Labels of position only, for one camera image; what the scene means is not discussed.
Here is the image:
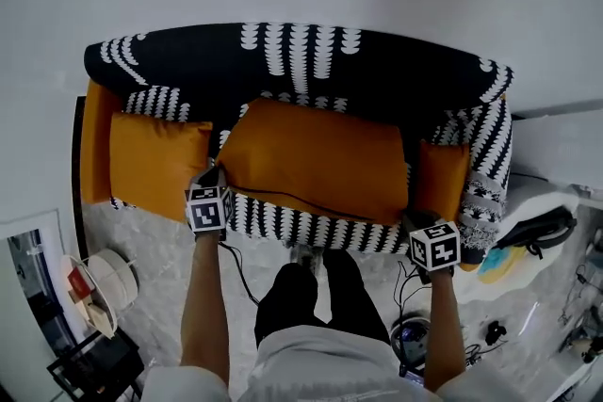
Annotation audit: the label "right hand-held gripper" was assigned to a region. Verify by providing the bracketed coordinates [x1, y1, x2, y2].
[401, 209, 463, 284]

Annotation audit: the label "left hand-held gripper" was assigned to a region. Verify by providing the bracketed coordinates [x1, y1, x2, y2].
[185, 166, 236, 244]

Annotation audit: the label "orange cushion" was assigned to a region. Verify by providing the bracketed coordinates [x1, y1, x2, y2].
[414, 139, 471, 222]
[215, 97, 410, 227]
[108, 111, 214, 224]

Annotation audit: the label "orange sofa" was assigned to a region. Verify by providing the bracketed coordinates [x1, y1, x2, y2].
[79, 22, 515, 274]

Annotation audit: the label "person's left forearm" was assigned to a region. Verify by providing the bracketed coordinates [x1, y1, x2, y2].
[180, 233, 232, 387]

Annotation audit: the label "person's right forearm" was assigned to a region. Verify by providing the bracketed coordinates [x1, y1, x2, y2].
[423, 265, 467, 392]

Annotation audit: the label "black white patterned sofa cover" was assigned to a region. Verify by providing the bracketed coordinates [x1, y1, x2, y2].
[83, 22, 515, 255]

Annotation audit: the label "grey white patterned blanket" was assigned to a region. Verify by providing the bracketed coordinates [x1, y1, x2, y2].
[459, 171, 508, 265]

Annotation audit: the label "blue cloth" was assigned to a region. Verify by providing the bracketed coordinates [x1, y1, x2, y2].
[480, 247, 513, 272]

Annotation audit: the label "yellow cloth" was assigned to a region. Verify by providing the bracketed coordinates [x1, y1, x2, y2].
[480, 247, 527, 285]

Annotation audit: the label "round black grey device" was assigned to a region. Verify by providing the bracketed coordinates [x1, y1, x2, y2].
[389, 316, 432, 363]

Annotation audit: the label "person's grey shoe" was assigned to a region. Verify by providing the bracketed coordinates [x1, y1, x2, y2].
[289, 244, 326, 279]

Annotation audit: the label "black backpack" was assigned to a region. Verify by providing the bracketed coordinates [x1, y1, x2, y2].
[497, 205, 579, 260]

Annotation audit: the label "small black device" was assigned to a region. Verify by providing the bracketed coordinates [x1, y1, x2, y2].
[484, 319, 508, 346]

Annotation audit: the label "white round chair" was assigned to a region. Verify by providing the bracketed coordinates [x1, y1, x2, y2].
[454, 183, 581, 303]

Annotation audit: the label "white round side table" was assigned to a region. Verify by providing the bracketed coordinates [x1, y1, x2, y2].
[59, 248, 140, 340]

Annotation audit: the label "person's black trousers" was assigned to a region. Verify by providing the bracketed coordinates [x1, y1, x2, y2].
[253, 249, 392, 347]

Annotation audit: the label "red book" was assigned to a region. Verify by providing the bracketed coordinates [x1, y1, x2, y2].
[67, 267, 95, 300]

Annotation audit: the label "person's white t-shirt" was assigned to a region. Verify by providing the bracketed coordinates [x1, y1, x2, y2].
[140, 322, 524, 402]

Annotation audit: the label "white framed glass door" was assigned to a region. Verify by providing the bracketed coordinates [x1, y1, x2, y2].
[0, 209, 84, 402]

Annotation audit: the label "black metal rack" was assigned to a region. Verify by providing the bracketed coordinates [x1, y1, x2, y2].
[46, 327, 145, 402]

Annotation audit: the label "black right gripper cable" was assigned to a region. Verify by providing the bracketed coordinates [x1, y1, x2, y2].
[393, 261, 431, 321]

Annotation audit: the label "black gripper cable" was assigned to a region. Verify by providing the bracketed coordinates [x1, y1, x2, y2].
[393, 261, 431, 321]
[219, 239, 261, 308]

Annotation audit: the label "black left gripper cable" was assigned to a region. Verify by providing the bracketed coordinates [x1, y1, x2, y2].
[219, 239, 261, 308]

